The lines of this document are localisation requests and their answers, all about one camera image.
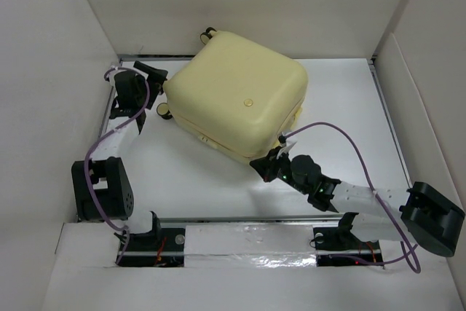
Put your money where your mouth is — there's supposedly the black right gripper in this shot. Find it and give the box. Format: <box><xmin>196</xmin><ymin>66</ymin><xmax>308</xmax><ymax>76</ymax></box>
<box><xmin>248</xmin><ymin>146</ymin><xmax>309</xmax><ymax>196</ymax></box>

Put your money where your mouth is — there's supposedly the yellow suitcase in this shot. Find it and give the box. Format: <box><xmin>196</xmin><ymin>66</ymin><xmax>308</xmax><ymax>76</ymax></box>
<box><xmin>157</xmin><ymin>27</ymin><xmax>309</xmax><ymax>163</ymax></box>

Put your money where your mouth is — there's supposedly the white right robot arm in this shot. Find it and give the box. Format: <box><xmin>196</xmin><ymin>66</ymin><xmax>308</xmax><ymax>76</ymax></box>
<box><xmin>250</xmin><ymin>149</ymin><xmax>465</xmax><ymax>257</ymax></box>

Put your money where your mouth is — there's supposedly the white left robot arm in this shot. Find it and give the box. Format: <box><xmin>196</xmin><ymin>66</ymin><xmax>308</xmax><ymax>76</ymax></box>
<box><xmin>71</xmin><ymin>61</ymin><xmax>168</xmax><ymax>251</ymax></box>

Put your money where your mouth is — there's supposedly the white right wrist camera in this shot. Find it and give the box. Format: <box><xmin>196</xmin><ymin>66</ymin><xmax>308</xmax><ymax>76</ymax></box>
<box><xmin>276</xmin><ymin>136</ymin><xmax>297</xmax><ymax>159</ymax></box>

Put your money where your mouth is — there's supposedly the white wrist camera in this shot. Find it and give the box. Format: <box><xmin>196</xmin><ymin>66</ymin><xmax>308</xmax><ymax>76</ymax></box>
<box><xmin>104</xmin><ymin>66</ymin><xmax>124</xmax><ymax>81</ymax></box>
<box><xmin>276</xmin><ymin>136</ymin><xmax>297</xmax><ymax>159</ymax></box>

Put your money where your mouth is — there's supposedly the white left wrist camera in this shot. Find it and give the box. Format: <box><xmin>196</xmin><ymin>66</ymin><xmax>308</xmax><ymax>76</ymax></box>
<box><xmin>104</xmin><ymin>66</ymin><xmax>124</xmax><ymax>81</ymax></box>

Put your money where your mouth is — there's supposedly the metal base rail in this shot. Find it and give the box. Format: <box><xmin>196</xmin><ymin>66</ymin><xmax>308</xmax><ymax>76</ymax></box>
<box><xmin>116</xmin><ymin>219</ymin><xmax>383</xmax><ymax>268</ymax></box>

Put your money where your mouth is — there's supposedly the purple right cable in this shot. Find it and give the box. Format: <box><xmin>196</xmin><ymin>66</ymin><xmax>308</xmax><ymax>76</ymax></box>
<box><xmin>280</xmin><ymin>121</ymin><xmax>422</xmax><ymax>275</ymax></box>

